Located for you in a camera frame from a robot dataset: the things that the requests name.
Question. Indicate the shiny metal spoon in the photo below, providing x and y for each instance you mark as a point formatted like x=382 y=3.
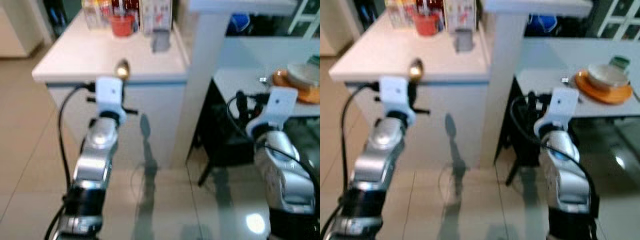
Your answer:
x=416 y=70
x=122 y=69

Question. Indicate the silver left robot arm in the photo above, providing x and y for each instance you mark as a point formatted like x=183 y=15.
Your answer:
x=95 y=160
x=380 y=160

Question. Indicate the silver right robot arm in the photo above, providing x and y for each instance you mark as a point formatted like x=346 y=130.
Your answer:
x=567 y=175
x=287 y=180

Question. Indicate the silver fork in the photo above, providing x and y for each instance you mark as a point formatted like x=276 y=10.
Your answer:
x=566 y=80
x=263 y=79

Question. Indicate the black plastic crate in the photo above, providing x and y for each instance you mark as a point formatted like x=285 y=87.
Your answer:
x=520 y=145
x=227 y=140

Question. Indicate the white pillar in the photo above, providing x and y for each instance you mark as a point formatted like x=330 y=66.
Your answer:
x=205 y=75
x=505 y=75

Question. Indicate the white dining table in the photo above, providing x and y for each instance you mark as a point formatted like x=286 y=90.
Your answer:
x=550 y=55
x=245 y=55

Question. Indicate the white counter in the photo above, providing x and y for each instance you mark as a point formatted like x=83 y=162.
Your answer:
x=85 y=55
x=375 y=55

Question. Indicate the orange plate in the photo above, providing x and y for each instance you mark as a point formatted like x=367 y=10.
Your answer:
x=307 y=95
x=605 y=96

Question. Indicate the white bowl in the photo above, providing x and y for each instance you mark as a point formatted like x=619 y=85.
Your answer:
x=304 y=76
x=607 y=77

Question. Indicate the grey cup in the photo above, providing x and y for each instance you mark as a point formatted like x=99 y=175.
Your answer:
x=160 y=41
x=464 y=40

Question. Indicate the red bucket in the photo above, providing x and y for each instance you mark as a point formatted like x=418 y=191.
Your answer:
x=122 y=26
x=427 y=25

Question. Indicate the green cup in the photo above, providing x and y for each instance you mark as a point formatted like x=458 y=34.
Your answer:
x=620 y=62
x=314 y=61

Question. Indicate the blue bag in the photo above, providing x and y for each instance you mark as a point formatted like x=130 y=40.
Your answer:
x=241 y=22
x=544 y=22

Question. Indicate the yellow printed carton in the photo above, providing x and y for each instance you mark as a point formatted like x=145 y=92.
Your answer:
x=399 y=12
x=96 y=12

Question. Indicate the white printed carton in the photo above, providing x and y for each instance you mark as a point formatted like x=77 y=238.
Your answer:
x=156 y=15
x=460 y=15

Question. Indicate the silver spoon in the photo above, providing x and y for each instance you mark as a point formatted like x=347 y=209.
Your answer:
x=636 y=93

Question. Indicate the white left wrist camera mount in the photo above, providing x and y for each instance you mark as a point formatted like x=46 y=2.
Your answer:
x=109 y=97
x=395 y=97

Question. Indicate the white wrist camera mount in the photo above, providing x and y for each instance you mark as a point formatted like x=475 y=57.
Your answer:
x=395 y=97
x=109 y=97
x=559 y=110
x=275 y=107

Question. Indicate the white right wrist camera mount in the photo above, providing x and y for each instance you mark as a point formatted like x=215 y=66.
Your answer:
x=275 y=107
x=559 y=110

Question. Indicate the white lattice frame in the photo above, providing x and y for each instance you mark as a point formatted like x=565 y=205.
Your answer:
x=620 y=17
x=305 y=17

